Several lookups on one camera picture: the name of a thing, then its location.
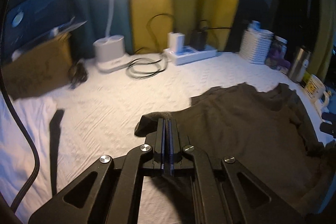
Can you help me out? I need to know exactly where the dark brown printed t-shirt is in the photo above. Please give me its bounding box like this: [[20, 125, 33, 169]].
[[134, 83, 335, 215]]

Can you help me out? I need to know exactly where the white pillow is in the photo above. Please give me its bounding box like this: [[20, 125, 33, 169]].
[[1, 96, 57, 223]]

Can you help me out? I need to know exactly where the white desk lamp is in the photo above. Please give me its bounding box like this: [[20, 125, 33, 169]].
[[81, 0, 154, 73]]

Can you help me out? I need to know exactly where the white printed mug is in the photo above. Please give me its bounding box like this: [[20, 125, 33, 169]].
[[304, 75, 330, 106]]

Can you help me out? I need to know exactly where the brown cardboard box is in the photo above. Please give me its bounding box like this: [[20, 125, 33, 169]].
[[2, 33, 73, 100]]

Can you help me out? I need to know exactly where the white power strip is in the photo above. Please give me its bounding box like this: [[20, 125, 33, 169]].
[[164, 44, 218, 66]]

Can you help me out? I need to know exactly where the clear jar with white lid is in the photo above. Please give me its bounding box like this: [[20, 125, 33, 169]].
[[265, 36, 287, 69]]

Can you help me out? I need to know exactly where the purple cloth bag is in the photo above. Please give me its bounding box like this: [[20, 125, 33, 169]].
[[269, 48, 290, 69]]

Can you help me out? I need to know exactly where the white perforated basket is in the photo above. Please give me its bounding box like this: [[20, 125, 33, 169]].
[[239, 20, 273, 65]]

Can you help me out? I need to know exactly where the black charger adapter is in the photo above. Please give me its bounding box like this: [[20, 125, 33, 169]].
[[189, 30, 207, 51]]

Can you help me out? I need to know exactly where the steel thermos cup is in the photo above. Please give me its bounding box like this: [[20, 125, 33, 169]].
[[287, 47, 311, 83]]

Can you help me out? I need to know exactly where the white charger adapter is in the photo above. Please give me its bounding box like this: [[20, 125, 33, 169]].
[[168, 32, 185, 53]]

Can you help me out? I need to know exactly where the black tablet on stand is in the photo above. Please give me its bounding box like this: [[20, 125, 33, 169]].
[[2, 0, 86, 59]]

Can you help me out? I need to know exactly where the teal curtain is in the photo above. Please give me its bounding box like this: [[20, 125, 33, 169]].
[[70, 0, 133, 60]]

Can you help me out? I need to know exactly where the black bundled small cable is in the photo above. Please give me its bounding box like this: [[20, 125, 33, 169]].
[[68, 61, 89, 89]]

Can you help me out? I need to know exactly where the black coiled charging cable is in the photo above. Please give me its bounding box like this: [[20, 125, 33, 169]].
[[126, 13, 177, 80]]

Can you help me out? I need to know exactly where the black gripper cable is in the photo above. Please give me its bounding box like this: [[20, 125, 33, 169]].
[[0, 0, 41, 214]]

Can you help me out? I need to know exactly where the black cable of black adapter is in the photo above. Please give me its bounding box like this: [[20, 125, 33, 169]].
[[198, 19, 233, 33]]

